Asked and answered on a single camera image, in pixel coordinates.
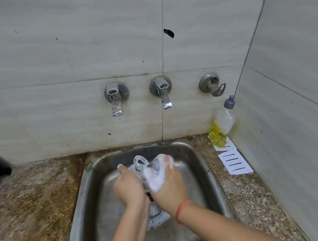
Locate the orange wrist thread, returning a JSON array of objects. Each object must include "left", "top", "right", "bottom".
[{"left": 173, "top": 199, "right": 195, "bottom": 227}]

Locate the black tape piece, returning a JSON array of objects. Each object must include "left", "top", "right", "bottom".
[{"left": 163, "top": 27, "right": 175, "bottom": 40}]

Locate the person's right hand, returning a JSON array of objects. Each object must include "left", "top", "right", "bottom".
[{"left": 141, "top": 150, "right": 193, "bottom": 221}]

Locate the chrome wall tap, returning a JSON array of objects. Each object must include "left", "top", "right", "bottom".
[
  {"left": 102, "top": 81, "right": 133, "bottom": 119},
  {"left": 148, "top": 75, "right": 176, "bottom": 112}
]

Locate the person's right forearm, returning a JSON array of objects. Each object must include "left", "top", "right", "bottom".
[{"left": 175, "top": 191, "right": 283, "bottom": 241}]

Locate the grey wall valve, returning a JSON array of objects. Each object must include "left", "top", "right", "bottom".
[{"left": 197, "top": 71, "right": 228, "bottom": 99}]

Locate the metal sink drain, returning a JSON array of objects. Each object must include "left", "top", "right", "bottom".
[{"left": 142, "top": 191, "right": 173, "bottom": 232}]

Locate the stainless steel sink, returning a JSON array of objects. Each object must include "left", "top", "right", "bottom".
[{"left": 46, "top": 134, "right": 243, "bottom": 241}]

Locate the person's left forearm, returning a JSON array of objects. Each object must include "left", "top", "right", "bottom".
[{"left": 91, "top": 201, "right": 156, "bottom": 241}]

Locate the person's left hand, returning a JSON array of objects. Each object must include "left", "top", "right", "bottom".
[{"left": 110, "top": 160, "right": 153, "bottom": 216}]

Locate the clear glass cup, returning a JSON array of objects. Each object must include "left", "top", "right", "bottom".
[{"left": 126, "top": 153, "right": 157, "bottom": 193}]

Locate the yellow dish soap bottle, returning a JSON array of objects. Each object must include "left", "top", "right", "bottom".
[{"left": 203, "top": 95, "right": 242, "bottom": 150}]

